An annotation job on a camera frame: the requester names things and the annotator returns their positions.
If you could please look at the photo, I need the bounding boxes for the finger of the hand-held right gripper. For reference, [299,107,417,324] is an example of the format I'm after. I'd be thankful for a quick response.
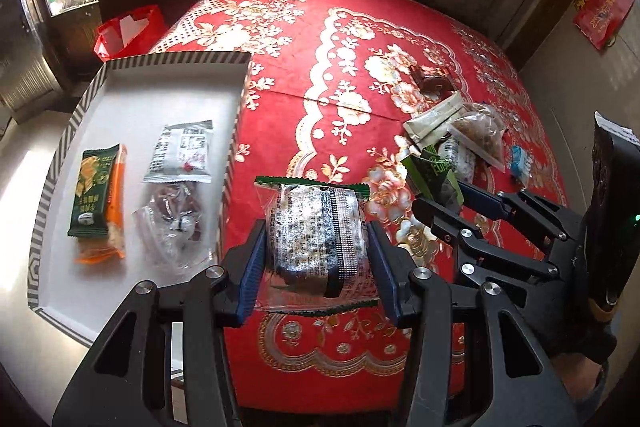
[411,198,559,291]
[456,181,584,249]

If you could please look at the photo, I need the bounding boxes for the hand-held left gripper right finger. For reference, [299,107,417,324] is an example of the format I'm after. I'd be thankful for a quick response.
[366,221,582,427]

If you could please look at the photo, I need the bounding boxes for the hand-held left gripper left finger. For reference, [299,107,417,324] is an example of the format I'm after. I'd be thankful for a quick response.
[51,218,268,427]

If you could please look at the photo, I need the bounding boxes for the dark green snack packet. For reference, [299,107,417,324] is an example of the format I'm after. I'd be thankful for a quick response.
[400,147,466,208]

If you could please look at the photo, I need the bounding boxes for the clear green-edged dark snack packet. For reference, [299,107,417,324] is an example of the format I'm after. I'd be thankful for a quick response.
[254,176,381,314]

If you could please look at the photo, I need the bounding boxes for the white cardboard tray striped edge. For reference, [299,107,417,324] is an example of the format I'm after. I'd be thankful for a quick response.
[27,52,252,348]

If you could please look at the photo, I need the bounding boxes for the person's right forearm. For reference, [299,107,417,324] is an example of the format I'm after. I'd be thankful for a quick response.
[552,354,608,413]

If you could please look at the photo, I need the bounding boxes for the small blue snack packet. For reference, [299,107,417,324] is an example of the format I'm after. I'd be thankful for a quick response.
[509,144,532,185]

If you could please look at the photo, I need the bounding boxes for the white black-printed snack packet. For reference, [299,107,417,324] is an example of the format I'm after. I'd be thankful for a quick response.
[440,137,476,182]

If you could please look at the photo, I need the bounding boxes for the clear packet brown cake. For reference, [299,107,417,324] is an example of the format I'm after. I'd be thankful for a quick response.
[447,103,508,172]

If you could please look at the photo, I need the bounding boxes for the clear packet red-brown sweets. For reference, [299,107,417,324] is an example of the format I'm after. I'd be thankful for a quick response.
[132,184,221,270]

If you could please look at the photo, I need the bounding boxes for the cream snack packet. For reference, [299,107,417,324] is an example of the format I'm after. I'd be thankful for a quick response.
[404,91,466,142]

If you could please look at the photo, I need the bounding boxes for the grey white snack packet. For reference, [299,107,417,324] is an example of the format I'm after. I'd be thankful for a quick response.
[143,120,213,184]

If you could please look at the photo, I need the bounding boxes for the orange snack packet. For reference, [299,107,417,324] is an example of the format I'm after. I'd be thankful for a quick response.
[75,144,128,264]

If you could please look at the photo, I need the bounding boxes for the green yellow snack packet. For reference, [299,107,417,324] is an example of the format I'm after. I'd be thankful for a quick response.
[67,143,123,240]

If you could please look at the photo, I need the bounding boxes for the red floral tablecloth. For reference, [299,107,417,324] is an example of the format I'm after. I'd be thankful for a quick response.
[150,0,571,410]

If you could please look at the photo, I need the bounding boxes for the red shopping bag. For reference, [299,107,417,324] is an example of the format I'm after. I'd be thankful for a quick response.
[94,4,168,60]

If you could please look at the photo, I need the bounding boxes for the red wall hanging bag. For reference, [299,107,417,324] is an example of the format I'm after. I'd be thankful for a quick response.
[572,0,636,52]

